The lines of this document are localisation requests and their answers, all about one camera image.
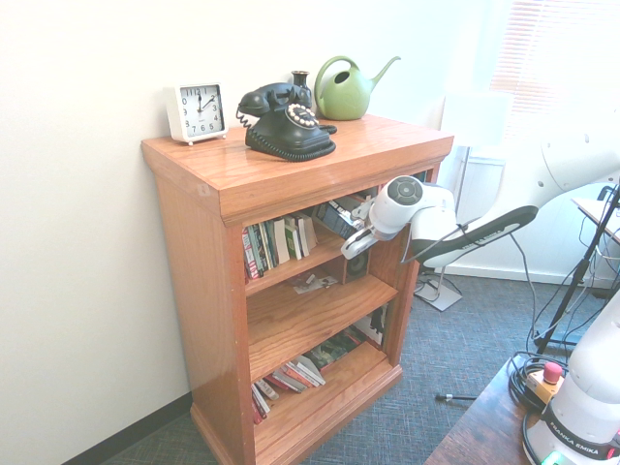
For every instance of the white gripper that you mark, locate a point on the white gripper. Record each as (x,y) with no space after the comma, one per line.
(361,244)

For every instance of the blue paperback book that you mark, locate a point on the blue paperback book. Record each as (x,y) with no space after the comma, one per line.
(334,220)

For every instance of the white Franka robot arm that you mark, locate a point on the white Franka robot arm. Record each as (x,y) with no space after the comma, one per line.
(431,213)

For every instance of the small wooden speaker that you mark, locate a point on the small wooden speaker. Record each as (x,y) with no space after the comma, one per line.
(357,265)

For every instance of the white paperback book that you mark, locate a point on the white paperback book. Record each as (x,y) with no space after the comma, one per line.
(282,239)
(302,237)

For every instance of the loose photo prints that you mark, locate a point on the loose photo prints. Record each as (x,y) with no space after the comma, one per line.
(312,283)

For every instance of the black rotary telephone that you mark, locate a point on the black rotary telephone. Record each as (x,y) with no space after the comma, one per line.
(290,155)

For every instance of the green spine book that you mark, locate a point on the green spine book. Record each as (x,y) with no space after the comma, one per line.
(267,247)

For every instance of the white illustrated large book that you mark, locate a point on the white illustrated large book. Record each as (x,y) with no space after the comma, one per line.
(375,327)

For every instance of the striped spine book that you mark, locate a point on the striped spine book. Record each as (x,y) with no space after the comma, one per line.
(257,252)

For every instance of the black rotary telephone base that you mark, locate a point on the black rotary telephone base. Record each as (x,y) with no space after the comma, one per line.
(290,131)

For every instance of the green plastic watering can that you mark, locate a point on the green plastic watering can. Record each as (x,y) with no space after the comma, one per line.
(346,99)

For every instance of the dark green cover book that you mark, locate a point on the dark green cover book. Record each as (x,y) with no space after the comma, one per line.
(334,350)

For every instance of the black ceramic vase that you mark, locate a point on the black ceramic vase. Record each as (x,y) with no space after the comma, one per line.
(300,80)

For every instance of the black telephone handset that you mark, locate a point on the black telephone handset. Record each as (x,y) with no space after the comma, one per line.
(264,97)

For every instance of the white thin book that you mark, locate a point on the white thin book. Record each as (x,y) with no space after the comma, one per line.
(310,370)

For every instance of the orange thin book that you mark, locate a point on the orange thin book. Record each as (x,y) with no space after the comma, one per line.
(295,377)

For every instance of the wooden bookshelf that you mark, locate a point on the wooden bookshelf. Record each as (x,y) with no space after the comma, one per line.
(203,290)

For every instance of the dark red spine book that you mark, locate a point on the dark red spine book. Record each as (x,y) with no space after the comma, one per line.
(283,382)

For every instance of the white square alarm clock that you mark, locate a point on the white square alarm clock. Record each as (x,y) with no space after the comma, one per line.
(198,111)

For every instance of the white brown cover book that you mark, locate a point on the white brown cover book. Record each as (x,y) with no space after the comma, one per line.
(257,407)

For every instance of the light wooden board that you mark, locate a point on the light wooden board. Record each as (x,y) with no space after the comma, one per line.
(596,210)

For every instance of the dark wooden table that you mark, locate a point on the dark wooden table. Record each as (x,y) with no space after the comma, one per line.
(474,431)

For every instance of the black clamp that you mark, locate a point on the black clamp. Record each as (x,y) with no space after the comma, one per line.
(605,191)

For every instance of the red emergency stop button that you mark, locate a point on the red emergency stop button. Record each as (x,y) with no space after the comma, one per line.
(549,380)

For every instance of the window blinds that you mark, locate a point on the window blinds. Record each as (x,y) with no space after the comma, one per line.
(557,63)

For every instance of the black camera tripod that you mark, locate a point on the black camera tripod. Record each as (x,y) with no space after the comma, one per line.
(571,286)

